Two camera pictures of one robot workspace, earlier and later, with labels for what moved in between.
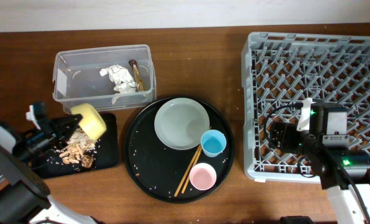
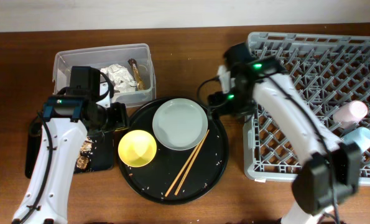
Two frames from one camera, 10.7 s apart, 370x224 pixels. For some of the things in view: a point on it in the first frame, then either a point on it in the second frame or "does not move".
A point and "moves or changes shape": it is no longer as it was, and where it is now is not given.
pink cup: x=203 y=176 -> x=349 y=114
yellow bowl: x=91 y=122 moves or changes shape
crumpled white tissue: x=124 y=83 does not move
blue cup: x=213 y=142 -> x=362 y=136
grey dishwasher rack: x=282 y=69 does not move
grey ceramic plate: x=180 y=122 does not move
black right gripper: x=285 y=141 -> x=220 y=104
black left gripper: x=45 y=127 -> x=120 y=118
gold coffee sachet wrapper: x=140 y=84 does not move
